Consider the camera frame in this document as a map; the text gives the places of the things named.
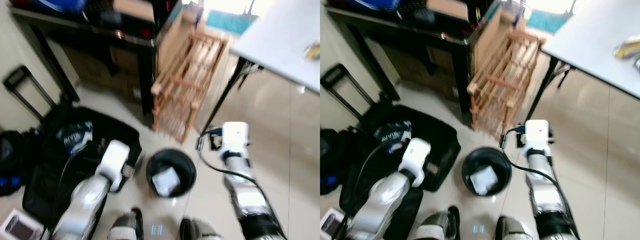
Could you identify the wooden slatted rack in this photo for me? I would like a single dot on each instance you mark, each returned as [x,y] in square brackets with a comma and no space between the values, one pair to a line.
[187,82]
[502,80]

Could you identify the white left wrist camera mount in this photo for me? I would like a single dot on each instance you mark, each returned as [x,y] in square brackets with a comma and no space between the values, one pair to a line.
[416,155]
[114,157]

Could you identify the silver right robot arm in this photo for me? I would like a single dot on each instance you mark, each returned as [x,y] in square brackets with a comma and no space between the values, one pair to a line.
[547,192]
[245,192]

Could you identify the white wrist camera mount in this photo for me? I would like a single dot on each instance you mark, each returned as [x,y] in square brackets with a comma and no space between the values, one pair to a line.
[114,157]
[235,135]
[416,155]
[537,132]

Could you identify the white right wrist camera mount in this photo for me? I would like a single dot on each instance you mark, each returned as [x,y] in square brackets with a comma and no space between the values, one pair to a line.
[235,135]
[537,132]

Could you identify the round black rubbish bin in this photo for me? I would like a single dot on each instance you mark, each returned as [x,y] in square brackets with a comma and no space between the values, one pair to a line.
[185,165]
[501,162]

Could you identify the brown cardboard box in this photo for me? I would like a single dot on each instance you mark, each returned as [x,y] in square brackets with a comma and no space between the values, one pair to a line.
[415,70]
[95,70]

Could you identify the teal floor mat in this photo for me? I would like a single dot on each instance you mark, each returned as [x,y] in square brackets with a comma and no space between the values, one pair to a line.
[227,22]
[547,21]

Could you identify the white folding table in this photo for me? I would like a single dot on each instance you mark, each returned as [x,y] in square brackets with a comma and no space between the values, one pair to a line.
[585,45]
[280,45]

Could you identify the small tan cardboard box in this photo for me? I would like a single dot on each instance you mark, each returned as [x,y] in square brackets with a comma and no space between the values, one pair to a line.
[449,8]
[134,9]

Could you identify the robot right leg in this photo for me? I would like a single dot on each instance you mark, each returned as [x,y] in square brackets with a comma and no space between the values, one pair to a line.
[515,230]
[200,231]

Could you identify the black fabric suitcase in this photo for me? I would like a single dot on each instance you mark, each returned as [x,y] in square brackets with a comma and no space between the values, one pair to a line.
[435,132]
[112,127]

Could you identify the robot left leg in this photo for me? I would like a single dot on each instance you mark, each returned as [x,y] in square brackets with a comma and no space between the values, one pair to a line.
[122,230]
[435,227]

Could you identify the flat cardboard sheet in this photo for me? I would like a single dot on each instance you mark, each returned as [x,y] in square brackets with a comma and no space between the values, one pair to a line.
[487,42]
[172,42]

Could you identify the black glossy desk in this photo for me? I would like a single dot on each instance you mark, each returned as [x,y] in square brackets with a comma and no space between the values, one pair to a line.
[462,75]
[146,75]

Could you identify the blue round item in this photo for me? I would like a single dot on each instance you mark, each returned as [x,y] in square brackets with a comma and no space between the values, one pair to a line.
[57,5]
[375,4]

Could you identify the robot leg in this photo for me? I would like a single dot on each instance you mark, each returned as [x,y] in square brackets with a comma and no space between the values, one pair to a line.
[515,230]
[200,231]
[435,227]
[122,230]

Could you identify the black blue backpack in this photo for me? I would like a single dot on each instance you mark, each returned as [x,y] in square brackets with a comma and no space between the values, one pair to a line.
[329,160]
[11,160]

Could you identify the black printed plastic bag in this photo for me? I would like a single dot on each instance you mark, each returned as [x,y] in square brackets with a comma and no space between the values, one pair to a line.
[392,131]
[72,132]

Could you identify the white crumpled trash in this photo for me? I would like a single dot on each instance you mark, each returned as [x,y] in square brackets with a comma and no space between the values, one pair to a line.
[166,181]
[484,180]

